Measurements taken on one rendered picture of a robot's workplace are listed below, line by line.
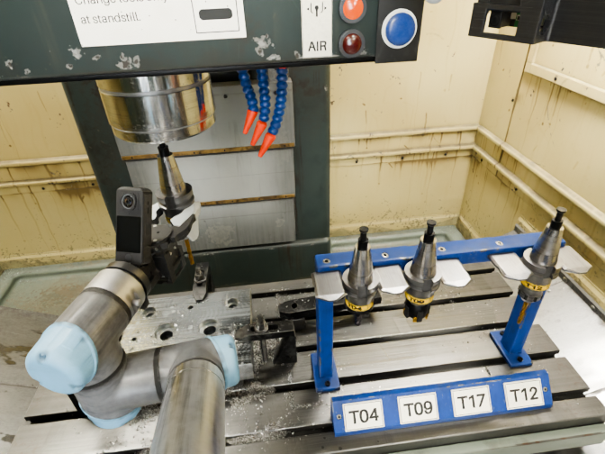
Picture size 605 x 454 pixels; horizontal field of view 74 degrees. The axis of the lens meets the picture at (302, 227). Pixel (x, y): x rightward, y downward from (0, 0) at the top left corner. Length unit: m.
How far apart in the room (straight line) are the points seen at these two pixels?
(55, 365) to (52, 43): 0.33
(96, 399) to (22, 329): 1.02
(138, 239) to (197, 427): 0.29
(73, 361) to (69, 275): 1.46
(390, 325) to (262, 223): 0.51
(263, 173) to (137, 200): 0.62
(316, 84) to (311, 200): 0.36
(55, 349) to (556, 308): 1.22
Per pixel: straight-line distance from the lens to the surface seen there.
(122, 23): 0.45
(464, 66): 1.68
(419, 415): 0.91
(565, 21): 0.35
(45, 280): 2.03
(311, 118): 1.19
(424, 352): 1.04
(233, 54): 0.44
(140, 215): 0.63
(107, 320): 0.57
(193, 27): 0.44
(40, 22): 0.48
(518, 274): 0.80
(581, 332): 1.33
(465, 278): 0.75
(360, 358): 1.00
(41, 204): 1.88
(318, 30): 0.44
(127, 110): 0.62
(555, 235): 0.80
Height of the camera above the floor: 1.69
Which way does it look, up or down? 34 degrees down
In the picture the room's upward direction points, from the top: 2 degrees counter-clockwise
